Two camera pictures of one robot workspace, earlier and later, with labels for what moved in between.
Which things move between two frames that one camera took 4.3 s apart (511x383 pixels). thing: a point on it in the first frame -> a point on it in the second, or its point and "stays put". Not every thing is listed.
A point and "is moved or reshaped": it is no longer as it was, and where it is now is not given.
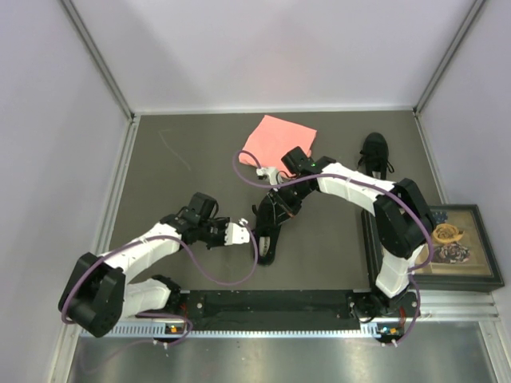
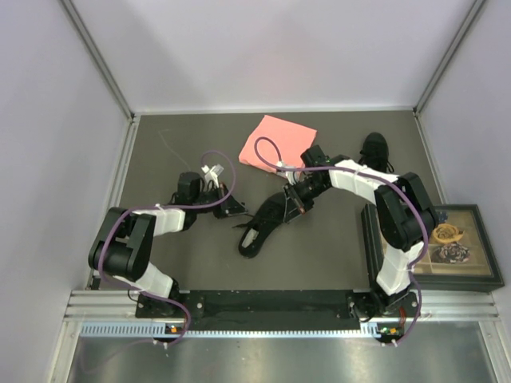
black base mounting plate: (392, 315) stays put
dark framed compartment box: (461, 258) stays put
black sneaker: (374, 154) stays put
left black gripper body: (213, 232) -> (215, 195)
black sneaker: (269, 219) is moved or reshaped
